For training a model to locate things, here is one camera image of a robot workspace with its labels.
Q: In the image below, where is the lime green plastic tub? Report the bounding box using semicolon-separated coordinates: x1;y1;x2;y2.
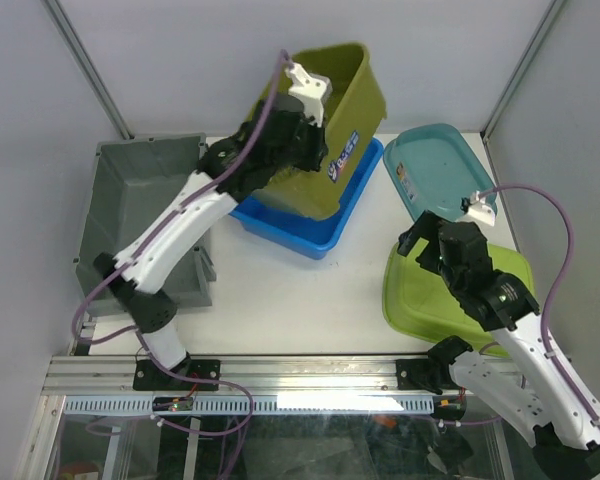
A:
382;242;536;359

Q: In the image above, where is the olive green slotted basket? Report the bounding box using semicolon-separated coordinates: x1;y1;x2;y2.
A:
252;42;387;221

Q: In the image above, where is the blue plastic tub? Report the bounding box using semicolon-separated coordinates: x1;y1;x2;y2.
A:
230;138;384;260

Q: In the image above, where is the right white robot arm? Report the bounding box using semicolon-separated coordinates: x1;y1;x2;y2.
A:
396;211;600;479

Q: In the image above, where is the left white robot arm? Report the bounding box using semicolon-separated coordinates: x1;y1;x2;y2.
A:
94;94;328;389

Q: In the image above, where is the teal translucent plastic tray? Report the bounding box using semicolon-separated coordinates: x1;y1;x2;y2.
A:
383;123;497;222

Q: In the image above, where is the grey plastic storage bin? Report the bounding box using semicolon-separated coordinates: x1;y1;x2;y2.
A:
74;133;217;317

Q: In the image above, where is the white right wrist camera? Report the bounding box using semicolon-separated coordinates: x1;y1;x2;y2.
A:
459;191;496;227

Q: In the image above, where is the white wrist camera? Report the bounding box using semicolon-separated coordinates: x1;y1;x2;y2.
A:
459;191;496;227
285;62;333;127

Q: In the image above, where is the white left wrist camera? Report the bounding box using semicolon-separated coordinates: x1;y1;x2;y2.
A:
285;62;333;127

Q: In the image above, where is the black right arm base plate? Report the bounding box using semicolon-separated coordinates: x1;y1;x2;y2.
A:
395;358;458;395

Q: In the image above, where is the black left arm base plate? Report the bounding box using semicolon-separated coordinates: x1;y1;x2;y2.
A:
132;358;221;392

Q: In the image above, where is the white slotted cable duct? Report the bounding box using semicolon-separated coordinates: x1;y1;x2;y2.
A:
64;392;434;416

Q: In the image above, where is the aluminium mounting rail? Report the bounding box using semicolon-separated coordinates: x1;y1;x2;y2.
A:
44;353;531;399

